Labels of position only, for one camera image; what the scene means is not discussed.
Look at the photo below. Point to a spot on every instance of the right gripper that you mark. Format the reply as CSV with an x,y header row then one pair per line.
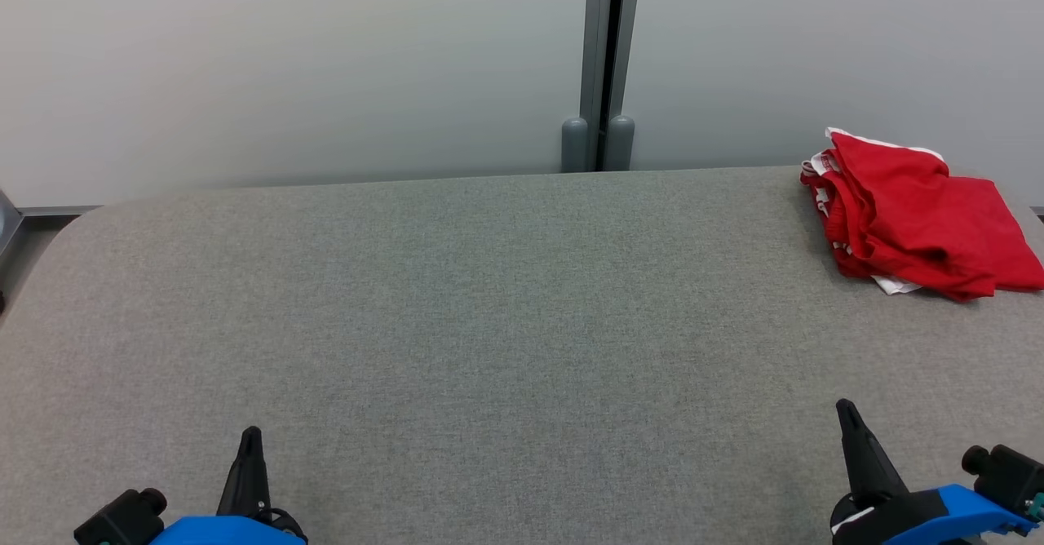
x,y
889,516

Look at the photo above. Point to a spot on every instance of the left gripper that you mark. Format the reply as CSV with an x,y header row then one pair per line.
x,y
285,522

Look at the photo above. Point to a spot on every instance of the red shorts with white stripe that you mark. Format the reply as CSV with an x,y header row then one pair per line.
x,y
922,219

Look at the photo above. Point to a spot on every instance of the blue left camera mount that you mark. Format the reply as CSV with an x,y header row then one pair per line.
x,y
220,531

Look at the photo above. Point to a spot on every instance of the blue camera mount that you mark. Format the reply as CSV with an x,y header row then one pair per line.
x,y
975,512
220,531

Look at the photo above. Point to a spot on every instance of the blue right camera mount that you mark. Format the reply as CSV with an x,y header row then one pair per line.
x,y
975,512

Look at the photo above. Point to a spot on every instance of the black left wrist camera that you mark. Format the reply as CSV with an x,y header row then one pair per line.
x,y
122,516

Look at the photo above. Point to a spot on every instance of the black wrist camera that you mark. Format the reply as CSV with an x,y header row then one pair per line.
x,y
122,516
1007,476

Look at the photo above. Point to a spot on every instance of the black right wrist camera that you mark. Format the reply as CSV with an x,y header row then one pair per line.
x,y
1007,476

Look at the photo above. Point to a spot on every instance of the grey metal floor rail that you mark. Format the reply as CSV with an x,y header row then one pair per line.
x,y
12,223

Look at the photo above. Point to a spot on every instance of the grey cylindrical post foot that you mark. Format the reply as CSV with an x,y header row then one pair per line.
x,y
574,145
620,144

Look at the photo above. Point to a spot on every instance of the grey partition post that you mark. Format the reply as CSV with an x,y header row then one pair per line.
x,y
608,39

